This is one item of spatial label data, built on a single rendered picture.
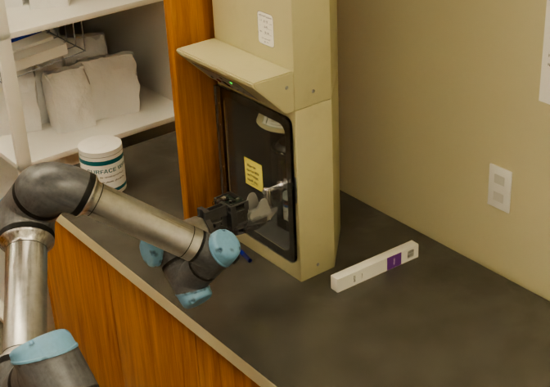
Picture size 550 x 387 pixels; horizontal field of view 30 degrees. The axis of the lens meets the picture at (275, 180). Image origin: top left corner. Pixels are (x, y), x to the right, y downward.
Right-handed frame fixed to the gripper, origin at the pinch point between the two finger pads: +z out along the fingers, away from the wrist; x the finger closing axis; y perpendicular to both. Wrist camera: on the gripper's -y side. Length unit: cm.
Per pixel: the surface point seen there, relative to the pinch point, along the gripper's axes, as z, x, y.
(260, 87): -4.9, -6.4, 35.2
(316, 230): 10.0, -5.1, -7.3
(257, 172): 3.5, 9.4, 6.1
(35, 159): -12, 113, -19
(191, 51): -5.3, 20.6, 37.4
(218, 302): -16.3, 1.9, -20.3
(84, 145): -11, 77, -3
